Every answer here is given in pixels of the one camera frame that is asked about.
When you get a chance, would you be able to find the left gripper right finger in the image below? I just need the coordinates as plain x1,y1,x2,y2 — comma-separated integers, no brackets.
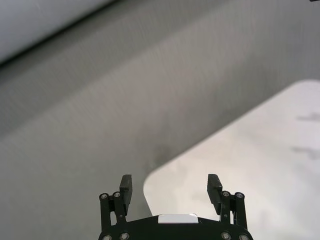
207,173,249,230

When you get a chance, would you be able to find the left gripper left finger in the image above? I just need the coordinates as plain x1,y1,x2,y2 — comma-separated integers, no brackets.
99,174,134,227

